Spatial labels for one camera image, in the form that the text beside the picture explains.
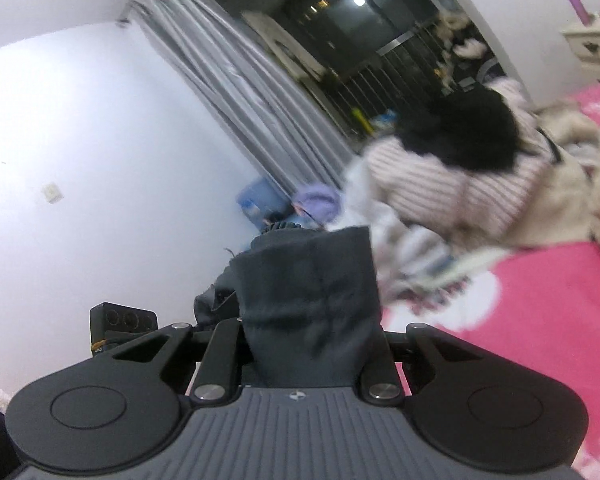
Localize dark grey sweatpants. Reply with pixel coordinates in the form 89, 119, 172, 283
194, 226, 382, 388

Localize white garment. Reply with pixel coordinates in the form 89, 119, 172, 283
326, 157, 512, 312

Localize blue water jug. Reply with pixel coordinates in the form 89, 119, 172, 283
236, 178, 292, 230

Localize purple garment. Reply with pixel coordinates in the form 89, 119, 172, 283
291, 183, 341, 226

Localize pink floral blanket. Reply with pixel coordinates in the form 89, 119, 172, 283
379, 79, 600, 480

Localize pink white knit sweater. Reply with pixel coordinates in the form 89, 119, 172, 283
364, 78, 556, 242

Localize grey curtain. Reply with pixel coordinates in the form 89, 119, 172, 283
130, 0, 354, 194

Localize beige coat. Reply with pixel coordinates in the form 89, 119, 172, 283
502, 101, 600, 248

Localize black garment on pile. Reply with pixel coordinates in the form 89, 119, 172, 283
396, 84, 519, 172

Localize white bedside cabinet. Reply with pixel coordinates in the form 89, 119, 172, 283
560, 14, 600, 84

